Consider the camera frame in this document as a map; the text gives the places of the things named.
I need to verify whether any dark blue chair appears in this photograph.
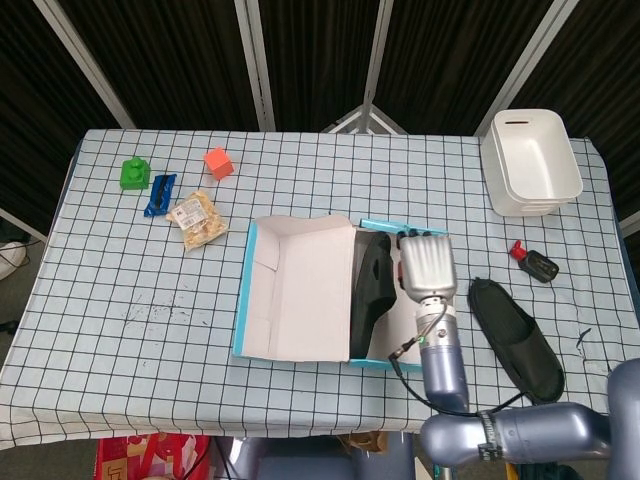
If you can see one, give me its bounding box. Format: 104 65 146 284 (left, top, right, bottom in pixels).
219 433 416 480

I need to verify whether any white plastic basket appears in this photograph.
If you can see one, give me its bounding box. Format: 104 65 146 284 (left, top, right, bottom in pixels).
480 119 561 218
489 108 584 205

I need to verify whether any clear bag of beige snacks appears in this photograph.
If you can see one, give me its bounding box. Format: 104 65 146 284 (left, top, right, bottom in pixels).
165 188 230 252

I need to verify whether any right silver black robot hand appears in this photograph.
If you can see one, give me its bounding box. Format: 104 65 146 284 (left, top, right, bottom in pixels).
394 227 460 303

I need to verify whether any white triangular screen foot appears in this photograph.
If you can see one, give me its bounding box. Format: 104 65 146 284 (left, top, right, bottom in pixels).
319 104 409 135

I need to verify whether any white blue grid tablecloth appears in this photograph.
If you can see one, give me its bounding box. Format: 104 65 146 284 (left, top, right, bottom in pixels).
0 128 640 447

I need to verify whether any orange cube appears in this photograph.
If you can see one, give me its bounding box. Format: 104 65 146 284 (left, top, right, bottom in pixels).
203 146 236 180

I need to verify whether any blue snack wrapper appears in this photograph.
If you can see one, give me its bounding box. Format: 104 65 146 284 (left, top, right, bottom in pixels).
143 173 178 218

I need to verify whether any black robot wrist cable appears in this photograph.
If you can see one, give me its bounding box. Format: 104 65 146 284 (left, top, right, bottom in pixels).
388 299 531 416

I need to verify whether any brown paper bag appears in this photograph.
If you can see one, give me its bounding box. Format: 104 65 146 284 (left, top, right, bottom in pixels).
337 432 390 454

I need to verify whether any green toy building block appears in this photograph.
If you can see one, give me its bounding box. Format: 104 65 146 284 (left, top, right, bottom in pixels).
119 155 152 191

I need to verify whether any white screen frame post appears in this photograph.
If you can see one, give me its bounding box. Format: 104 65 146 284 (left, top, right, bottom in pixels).
32 0 137 130
360 0 396 132
233 0 277 132
474 0 569 136

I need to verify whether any black bottle with red cap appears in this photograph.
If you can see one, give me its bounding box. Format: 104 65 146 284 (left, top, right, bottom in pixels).
508 239 561 285

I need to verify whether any light blue cardboard shoe box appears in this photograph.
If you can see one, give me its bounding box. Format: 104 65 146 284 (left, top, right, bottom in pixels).
230 212 451 374

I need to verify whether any blue denim trouser leg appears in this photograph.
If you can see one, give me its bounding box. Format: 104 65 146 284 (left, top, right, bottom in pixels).
504 462 576 480

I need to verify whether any black pleated screen panel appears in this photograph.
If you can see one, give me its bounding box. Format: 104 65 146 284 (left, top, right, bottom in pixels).
0 0 126 236
254 0 384 132
59 0 261 132
509 0 640 221
374 0 556 135

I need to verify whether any red patterned bag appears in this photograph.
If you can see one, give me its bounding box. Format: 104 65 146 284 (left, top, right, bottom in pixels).
94 433 211 480

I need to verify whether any black rubber slipper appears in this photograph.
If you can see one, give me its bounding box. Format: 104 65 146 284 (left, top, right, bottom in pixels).
466 276 567 405
348 230 401 360

